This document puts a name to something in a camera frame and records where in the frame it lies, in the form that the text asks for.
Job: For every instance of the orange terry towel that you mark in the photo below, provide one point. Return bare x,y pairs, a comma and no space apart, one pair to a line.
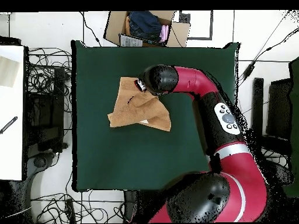
140,109

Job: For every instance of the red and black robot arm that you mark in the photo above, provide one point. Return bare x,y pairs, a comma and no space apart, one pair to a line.
233,163

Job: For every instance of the printed paper label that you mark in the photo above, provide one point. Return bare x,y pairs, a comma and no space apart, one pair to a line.
130,41

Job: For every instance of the pink garment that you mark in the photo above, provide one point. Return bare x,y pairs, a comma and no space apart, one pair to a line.
164,33

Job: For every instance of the blue jeans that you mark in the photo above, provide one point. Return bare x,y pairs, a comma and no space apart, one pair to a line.
144,25

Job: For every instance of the tan cloth in box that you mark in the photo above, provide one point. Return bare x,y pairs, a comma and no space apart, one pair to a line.
127,26

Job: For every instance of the cardboard box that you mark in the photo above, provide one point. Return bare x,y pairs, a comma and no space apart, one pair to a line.
114,25

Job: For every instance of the black equipment stand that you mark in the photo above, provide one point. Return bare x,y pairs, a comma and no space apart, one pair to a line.
257,105
58,93

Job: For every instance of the dark green table cloth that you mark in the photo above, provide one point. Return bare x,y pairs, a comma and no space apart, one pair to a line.
105,163

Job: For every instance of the black power adapter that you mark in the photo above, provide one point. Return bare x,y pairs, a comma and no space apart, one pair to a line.
248,71

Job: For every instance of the black office chair base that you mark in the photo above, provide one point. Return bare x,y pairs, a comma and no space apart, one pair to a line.
283,172
39,162

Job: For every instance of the beige paper sheet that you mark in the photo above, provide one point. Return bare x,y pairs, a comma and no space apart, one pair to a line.
8,72

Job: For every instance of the black striped stick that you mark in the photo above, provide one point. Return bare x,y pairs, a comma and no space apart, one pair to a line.
9,124

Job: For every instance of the black power strip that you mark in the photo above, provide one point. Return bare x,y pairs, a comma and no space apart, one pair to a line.
69,208

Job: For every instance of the white side table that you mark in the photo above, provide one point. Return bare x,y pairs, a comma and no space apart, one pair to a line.
11,151

